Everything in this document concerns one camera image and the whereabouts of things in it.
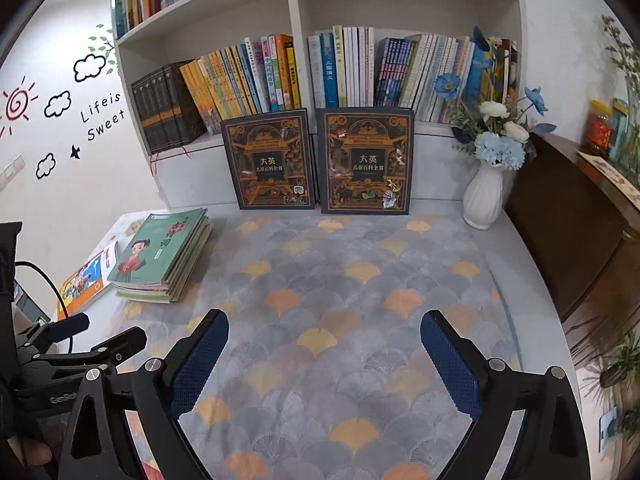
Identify brown wooden cabinet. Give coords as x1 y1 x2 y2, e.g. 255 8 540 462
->
502 130 640 376

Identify tall green branch plant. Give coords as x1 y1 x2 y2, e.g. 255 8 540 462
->
600 14 640 111

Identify person's left hand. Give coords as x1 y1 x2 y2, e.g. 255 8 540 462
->
9 435 53 471

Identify row of white blue books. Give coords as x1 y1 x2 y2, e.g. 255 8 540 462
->
306 25 376 109

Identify row of colourful thin books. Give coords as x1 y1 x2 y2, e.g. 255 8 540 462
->
374 34 518 125

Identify black lettering wall sticker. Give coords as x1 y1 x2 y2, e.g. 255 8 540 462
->
80 92 126 142

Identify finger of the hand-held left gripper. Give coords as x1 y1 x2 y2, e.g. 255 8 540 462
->
32 312 91 353
92 327 148 373

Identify white wall switch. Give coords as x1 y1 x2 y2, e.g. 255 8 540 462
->
0 156 24 188

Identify stack of books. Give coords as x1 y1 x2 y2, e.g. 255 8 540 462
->
106 206 215 304

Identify blue white artificial flowers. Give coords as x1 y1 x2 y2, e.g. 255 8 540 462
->
432 25 557 166

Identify row of orange books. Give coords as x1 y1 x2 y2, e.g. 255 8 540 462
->
179 34 297 133

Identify teal box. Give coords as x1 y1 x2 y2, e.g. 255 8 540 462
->
612 99 640 173

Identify dark boxed book set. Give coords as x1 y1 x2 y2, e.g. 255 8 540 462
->
131 61 207 155

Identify orange picture book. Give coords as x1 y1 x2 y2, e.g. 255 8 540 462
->
56 240 121 322

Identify red snack jar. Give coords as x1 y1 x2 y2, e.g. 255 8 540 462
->
586 100 615 158

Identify pale patterned card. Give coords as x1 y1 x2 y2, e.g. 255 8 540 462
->
575 149 640 211

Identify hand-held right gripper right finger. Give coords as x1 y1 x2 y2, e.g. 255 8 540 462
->
420 310 593 480

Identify white bookshelf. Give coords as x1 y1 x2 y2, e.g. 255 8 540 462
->
110 0 528 211

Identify red sun wall sticker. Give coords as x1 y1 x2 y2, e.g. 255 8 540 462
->
0 77 39 137

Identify white ribbed vase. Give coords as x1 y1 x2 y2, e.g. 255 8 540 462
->
462 160 507 231

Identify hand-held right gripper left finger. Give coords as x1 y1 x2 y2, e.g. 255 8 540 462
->
52 309 230 480

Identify green tree wall sticker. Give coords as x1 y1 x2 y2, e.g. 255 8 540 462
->
87 22 119 66

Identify dark ornate encyclopedia book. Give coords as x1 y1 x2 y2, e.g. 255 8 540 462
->
316 107 416 216
220 108 317 210

